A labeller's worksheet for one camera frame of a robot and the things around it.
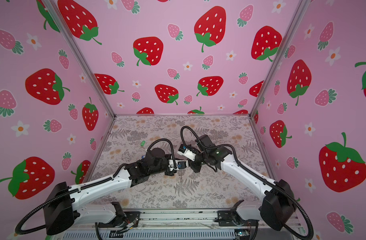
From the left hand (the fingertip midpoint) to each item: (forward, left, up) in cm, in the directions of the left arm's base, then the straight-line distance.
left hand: (182, 158), depth 76 cm
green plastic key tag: (+22, +30, -19) cm, 41 cm away
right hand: (-1, -1, -3) cm, 3 cm away
